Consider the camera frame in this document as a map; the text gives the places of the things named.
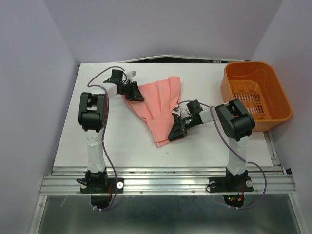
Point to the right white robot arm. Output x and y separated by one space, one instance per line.
233 123

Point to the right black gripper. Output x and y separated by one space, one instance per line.
176 132

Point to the pink pleated skirt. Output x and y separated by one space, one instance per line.
160 98

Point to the aluminium rail frame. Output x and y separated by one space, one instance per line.
172 200

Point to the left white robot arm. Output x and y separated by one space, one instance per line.
93 116

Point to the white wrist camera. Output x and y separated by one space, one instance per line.
177 111
130 75

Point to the orange plastic basket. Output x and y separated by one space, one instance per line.
257 86

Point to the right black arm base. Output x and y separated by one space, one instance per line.
234 187

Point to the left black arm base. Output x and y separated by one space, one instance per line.
103 189

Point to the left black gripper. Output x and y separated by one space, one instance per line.
135 94

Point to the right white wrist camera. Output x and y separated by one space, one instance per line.
177 111

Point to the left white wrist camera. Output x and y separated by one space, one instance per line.
130 75

